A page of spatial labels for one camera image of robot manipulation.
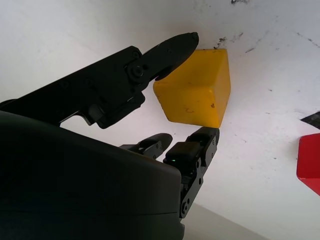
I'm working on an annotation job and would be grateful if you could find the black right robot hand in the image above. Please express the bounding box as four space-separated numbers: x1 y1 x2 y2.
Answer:
0 31 221 240

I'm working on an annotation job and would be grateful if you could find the yellow block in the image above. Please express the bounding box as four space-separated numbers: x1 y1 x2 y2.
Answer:
152 48 231 130

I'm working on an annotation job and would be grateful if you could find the red block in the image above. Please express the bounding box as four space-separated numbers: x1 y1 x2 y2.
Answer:
296 132 320 197

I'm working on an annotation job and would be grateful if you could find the black tape strip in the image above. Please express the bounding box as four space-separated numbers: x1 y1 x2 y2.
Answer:
299 110 320 131

